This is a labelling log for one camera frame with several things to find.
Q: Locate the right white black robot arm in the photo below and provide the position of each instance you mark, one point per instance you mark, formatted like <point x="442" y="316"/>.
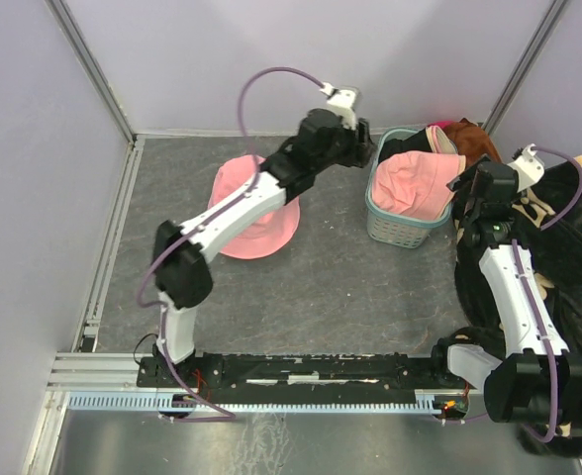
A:
<point x="539" y="380"/>

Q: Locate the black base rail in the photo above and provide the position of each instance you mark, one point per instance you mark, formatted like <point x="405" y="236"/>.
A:
<point x="316" y="379"/>

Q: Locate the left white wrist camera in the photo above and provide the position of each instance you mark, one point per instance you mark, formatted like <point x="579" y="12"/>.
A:
<point x="342" y="102"/>

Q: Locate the brown cloth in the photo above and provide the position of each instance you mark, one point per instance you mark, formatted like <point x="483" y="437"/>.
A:
<point x="471" y="141"/>

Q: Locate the black floral blanket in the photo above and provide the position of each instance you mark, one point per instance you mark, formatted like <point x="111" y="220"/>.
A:
<point x="549" y="216"/>

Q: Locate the left aluminium corner post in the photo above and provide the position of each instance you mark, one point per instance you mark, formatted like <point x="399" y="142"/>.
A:
<point x="89" y="63"/>

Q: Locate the teal plastic basket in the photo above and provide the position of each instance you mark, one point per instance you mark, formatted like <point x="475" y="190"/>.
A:
<point x="391" y="228"/>

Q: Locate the pink bucket hat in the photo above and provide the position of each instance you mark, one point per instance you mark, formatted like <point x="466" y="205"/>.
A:
<point x="267" y="235"/>
<point x="413" y="184"/>

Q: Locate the red cloth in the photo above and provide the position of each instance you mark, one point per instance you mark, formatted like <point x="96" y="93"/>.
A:
<point x="441" y="124"/>

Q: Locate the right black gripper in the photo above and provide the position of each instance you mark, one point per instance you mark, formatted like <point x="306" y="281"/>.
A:
<point x="462" y="178"/>

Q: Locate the beige pink stacked hats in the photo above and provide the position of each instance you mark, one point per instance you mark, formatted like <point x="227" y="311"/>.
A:
<point x="438" y="140"/>

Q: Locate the right aluminium corner post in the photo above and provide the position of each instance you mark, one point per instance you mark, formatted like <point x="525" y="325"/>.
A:
<point x="525" y="63"/>

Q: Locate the aluminium corner post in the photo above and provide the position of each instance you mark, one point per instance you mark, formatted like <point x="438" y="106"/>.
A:
<point x="525" y="63"/>
<point x="89" y="63"/>

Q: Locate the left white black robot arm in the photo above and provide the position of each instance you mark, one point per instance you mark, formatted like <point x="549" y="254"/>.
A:
<point x="182" y="254"/>

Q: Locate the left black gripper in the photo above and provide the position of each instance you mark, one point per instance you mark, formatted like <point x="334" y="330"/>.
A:
<point x="359" y="153"/>

